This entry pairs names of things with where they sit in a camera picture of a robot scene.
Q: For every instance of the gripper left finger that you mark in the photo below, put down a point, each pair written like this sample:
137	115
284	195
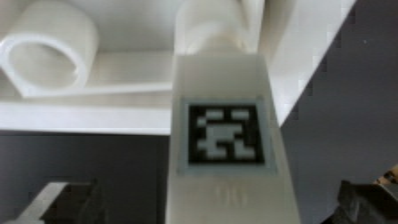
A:
67	204

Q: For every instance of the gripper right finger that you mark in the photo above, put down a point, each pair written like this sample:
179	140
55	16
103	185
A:
368	203

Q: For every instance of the white chair leg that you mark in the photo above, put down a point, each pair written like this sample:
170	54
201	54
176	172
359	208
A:
229	183

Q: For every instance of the white chair seat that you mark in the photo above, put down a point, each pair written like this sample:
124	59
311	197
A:
103	57

